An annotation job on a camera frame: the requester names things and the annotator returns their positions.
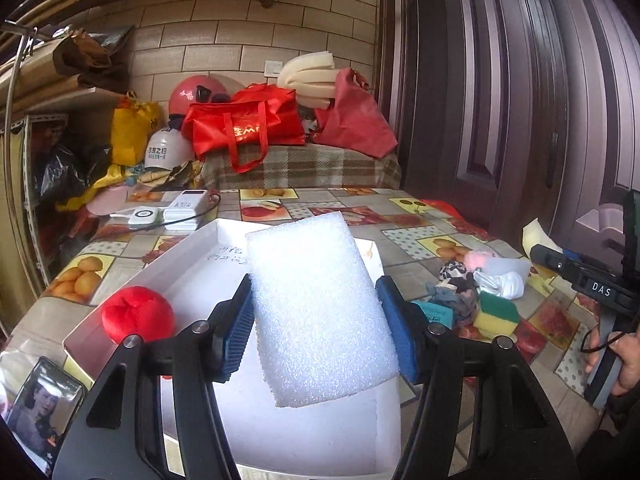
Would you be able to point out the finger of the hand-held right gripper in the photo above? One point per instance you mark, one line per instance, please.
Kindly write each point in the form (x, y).
(547, 257)

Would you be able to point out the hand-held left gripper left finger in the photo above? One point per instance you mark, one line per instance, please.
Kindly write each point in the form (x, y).
(235, 330)

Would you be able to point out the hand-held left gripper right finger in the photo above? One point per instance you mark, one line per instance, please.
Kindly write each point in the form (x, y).
(400, 330)

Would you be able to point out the teal packet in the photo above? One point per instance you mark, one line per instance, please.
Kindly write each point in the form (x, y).
(435, 312)

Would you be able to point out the white cloth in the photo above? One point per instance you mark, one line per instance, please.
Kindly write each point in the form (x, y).
(505, 285)

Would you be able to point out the green and yellow sponge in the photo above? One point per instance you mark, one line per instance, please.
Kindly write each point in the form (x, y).
(495, 310)

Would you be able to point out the white foam block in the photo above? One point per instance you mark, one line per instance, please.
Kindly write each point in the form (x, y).
(320, 310)

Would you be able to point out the white cardboard box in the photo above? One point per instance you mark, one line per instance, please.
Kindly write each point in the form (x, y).
(320, 440)

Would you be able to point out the person's right forearm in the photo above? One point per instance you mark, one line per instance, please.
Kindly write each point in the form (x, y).
(615, 435)

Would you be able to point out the person's right hand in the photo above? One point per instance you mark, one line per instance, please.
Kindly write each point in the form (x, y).
(627, 365)

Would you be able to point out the cream paper sheet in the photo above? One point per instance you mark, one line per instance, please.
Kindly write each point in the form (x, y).
(532, 240)

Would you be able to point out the pink plush piece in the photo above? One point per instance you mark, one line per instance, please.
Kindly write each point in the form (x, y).
(477, 260)

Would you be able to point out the black and white scrunchie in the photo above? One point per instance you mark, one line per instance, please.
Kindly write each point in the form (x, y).
(452, 270)

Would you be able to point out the red plush ball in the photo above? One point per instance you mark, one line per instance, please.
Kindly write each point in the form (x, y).
(137, 312)

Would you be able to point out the red cloth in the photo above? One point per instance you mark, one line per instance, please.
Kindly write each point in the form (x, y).
(442, 206)

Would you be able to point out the white power bank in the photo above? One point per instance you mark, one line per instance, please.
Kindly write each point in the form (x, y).
(185, 205)

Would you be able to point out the white charger device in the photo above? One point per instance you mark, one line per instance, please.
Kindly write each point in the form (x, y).
(142, 216)

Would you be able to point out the plaid cloth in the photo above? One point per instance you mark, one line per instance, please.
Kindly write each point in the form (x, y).
(300, 167)

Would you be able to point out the pink disc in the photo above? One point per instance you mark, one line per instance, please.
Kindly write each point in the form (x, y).
(110, 202)

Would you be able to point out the dark brown door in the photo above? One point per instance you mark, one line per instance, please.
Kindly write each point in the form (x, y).
(500, 85)

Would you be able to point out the white helmet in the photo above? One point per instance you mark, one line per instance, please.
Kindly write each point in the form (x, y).
(167, 150)

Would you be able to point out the yellow cloth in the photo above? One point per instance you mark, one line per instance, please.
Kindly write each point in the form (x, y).
(107, 175)

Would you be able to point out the red tote bag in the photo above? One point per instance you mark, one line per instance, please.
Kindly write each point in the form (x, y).
(240, 125)

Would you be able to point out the black smartphone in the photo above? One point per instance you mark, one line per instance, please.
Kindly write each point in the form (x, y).
(40, 410)

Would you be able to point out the red nonwoven bag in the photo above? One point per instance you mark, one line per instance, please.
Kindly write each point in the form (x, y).
(360, 120)

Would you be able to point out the yellow shopping bag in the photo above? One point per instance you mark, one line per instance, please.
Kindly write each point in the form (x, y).
(131, 130)

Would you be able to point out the black plastic bag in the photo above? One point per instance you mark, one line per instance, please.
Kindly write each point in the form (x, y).
(65, 170)

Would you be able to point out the pink helmet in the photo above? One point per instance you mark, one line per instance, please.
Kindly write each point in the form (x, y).
(190, 92)

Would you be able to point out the cream foam sheets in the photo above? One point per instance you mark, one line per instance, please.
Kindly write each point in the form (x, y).
(310, 75)

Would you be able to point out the wooden shelf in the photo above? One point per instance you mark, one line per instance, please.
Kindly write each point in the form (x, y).
(50, 85)

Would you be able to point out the brown bag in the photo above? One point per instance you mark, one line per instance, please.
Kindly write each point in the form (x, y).
(80, 55)

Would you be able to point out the white slotted shelf frame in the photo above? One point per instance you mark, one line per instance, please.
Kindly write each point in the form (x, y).
(27, 185)

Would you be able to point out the wall switch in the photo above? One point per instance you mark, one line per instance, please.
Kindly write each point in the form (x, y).
(273, 67)

